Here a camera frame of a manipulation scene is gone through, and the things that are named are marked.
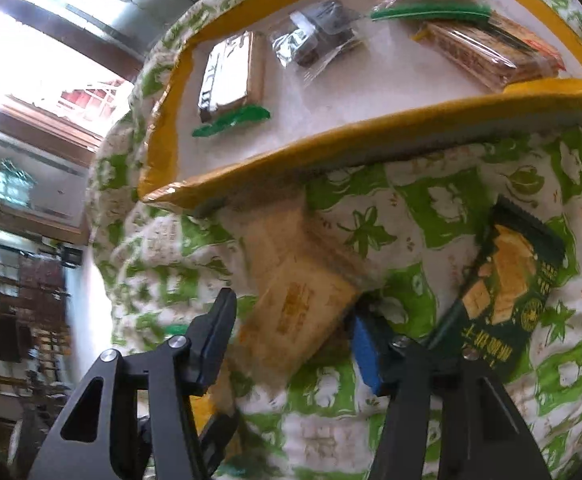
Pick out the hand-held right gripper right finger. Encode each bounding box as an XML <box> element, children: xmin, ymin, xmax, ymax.
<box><xmin>349</xmin><ymin>310</ymin><xmax>554</xmax><ymax>480</ymax></box>

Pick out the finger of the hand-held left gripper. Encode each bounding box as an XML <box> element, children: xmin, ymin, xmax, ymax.
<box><xmin>197</xmin><ymin>409</ymin><xmax>241</xmax><ymax>478</ymax></box>

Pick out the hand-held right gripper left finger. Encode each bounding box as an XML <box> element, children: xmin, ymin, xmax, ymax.
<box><xmin>26</xmin><ymin>287</ymin><xmax>238</xmax><ymax>480</ymax></box>

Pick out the pale yellow cracker packet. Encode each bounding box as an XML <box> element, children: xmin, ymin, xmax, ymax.
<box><xmin>235</xmin><ymin>205</ymin><xmax>374</xmax><ymax>377</ymax></box>

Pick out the yellow-rimmed white box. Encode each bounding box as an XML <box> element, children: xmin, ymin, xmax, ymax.
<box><xmin>137</xmin><ymin>0</ymin><xmax>582</xmax><ymax>211</ymax></box>

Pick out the red-ended cracker packet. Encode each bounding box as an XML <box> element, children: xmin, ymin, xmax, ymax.
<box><xmin>412</xmin><ymin>14</ymin><xmax>567</xmax><ymax>94</ymax></box>

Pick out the clear packet of dark snacks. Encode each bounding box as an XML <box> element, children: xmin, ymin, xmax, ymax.
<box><xmin>269</xmin><ymin>0</ymin><xmax>368</xmax><ymax>70</ymax></box>

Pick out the dark green cracker packet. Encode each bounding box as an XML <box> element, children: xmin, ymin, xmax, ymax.
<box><xmin>425</xmin><ymin>194</ymin><xmax>568</xmax><ymax>397</ymax></box>

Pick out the green and white printed blanket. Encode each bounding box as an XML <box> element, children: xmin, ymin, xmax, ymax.
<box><xmin>86</xmin><ymin>0</ymin><xmax>582</xmax><ymax>480</ymax></box>

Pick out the bright window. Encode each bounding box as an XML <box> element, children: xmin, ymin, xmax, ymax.
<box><xmin>0</xmin><ymin>0</ymin><xmax>136</xmax><ymax>146</ymax></box>

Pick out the dark wooden wall shelf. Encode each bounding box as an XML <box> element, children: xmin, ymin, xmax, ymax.
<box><xmin>0</xmin><ymin>240</ymin><xmax>84</xmax><ymax>401</ymax></box>

